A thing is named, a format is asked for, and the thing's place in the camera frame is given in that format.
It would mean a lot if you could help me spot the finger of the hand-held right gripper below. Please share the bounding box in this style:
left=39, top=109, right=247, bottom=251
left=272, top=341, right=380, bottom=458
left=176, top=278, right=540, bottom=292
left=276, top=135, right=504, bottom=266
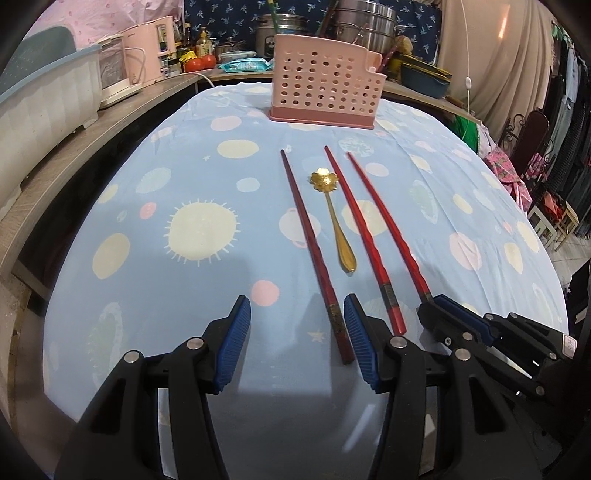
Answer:
left=433, top=296, right=570, bottom=352
left=417, top=302, right=546, bottom=400

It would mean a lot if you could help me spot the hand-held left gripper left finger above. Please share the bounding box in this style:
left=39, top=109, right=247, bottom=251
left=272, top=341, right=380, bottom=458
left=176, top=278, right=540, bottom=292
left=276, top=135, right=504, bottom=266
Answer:
left=53, top=294, right=253, bottom=480

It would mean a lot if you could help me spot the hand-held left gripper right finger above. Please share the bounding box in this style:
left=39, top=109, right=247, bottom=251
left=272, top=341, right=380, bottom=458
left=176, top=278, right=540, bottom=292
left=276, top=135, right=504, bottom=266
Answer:
left=344, top=293, right=541, bottom=480

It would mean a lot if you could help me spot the red chopstick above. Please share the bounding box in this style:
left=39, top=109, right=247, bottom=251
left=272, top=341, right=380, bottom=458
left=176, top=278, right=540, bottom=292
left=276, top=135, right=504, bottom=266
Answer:
left=346, top=151, right=434, bottom=305
left=323, top=145, right=407, bottom=336

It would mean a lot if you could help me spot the dark maroon chopstick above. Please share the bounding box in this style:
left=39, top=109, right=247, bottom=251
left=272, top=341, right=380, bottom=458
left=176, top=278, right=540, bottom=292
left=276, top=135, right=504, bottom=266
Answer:
left=280, top=148, right=356, bottom=366
left=378, top=38, right=403, bottom=73
left=318, top=0, right=340, bottom=38

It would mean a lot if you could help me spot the gold flower spoon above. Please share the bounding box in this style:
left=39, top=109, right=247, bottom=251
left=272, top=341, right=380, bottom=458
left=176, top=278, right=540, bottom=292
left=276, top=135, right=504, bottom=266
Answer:
left=308, top=168, right=358, bottom=274

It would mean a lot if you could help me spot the pink perforated utensil basket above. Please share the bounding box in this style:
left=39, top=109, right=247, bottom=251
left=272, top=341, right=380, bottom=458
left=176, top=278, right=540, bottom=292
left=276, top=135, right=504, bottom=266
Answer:
left=268, top=33, right=388, bottom=131

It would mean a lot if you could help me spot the white stool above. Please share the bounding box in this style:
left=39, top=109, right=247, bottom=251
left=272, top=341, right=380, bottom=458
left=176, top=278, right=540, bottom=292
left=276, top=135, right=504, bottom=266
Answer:
left=525, top=203, right=562, bottom=253

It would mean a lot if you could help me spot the small wooden stool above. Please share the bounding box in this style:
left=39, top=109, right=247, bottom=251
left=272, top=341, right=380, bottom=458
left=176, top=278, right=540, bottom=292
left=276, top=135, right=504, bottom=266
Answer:
left=554, top=200, right=581, bottom=241

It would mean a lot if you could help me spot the pink floral garment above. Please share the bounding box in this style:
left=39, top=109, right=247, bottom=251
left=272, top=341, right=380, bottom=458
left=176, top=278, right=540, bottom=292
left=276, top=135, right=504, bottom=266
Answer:
left=481, top=142, right=533, bottom=212

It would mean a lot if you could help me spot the blue spotted tablecloth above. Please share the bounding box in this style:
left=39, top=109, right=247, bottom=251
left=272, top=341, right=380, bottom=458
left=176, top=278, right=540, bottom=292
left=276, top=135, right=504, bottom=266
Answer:
left=41, top=80, right=571, bottom=480

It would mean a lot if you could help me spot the green bag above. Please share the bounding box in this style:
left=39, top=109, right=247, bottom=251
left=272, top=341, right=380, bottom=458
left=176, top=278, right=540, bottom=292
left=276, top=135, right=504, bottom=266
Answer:
left=450, top=113, right=484, bottom=154

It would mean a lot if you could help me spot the dark wooden chair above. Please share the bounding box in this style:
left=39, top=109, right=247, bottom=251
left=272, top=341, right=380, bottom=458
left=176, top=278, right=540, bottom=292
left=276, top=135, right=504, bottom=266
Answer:
left=509, top=109, right=551, bottom=179

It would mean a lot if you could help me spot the row of hanging clothes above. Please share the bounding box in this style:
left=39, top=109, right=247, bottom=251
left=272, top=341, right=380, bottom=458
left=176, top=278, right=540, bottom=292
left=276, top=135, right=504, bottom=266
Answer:
left=544, top=22, right=591, bottom=234

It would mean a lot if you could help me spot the blue bowl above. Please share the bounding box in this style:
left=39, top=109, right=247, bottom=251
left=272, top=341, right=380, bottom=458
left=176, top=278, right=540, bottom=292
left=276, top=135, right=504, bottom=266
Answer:
left=400, top=65, right=451, bottom=100

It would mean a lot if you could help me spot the wooden side shelf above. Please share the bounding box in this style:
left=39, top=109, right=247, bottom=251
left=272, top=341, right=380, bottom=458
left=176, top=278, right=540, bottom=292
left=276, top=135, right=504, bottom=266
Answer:
left=0, top=70, right=206, bottom=289

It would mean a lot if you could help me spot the beige curtain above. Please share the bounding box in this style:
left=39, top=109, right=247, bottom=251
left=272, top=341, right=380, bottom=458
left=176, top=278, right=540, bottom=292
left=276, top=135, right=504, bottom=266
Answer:
left=436, top=0, right=560, bottom=136

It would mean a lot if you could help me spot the teal wet wipes pack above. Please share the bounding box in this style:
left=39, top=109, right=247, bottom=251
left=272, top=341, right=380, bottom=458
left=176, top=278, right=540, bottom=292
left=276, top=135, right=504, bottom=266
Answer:
left=219, top=57, right=274, bottom=74

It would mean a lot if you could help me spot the white kitchen appliance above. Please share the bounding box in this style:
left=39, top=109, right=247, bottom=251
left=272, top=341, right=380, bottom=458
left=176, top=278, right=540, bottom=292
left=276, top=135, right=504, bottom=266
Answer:
left=98, top=34, right=142, bottom=110

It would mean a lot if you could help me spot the small lidded steel pot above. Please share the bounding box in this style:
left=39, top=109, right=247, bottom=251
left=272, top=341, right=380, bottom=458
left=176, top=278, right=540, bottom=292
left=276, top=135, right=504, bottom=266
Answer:
left=216, top=40, right=249, bottom=59

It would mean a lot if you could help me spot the stainless steel steamer pot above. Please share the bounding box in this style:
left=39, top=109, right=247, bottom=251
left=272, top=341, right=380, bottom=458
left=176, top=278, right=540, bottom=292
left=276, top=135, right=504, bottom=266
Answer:
left=332, top=0, right=399, bottom=54

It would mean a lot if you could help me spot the pink kitchen appliance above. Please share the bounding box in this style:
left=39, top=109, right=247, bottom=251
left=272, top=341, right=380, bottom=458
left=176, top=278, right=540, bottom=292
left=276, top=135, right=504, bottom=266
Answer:
left=120, top=16, right=179, bottom=87

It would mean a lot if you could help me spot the steel rice cooker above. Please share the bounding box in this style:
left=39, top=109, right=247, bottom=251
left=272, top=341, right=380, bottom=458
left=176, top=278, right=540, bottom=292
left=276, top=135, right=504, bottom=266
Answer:
left=256, top=13, right=311, bottom=45

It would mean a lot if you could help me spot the blue floral cloth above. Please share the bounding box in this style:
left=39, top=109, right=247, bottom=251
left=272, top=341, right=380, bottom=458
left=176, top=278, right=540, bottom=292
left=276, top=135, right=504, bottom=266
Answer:
left=184, top=0, right=443, bottom=52

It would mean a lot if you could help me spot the pink patterned sheet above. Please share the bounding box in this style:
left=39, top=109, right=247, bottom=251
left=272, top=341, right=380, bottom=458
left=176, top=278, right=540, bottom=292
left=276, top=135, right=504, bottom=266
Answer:
left=31, top=0, right=186, bottom=52

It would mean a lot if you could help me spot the white cable with switch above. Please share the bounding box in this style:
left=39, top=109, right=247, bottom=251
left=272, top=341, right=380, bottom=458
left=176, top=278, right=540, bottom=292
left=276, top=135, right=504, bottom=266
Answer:
left=458, top=0, right=477, bottom=117

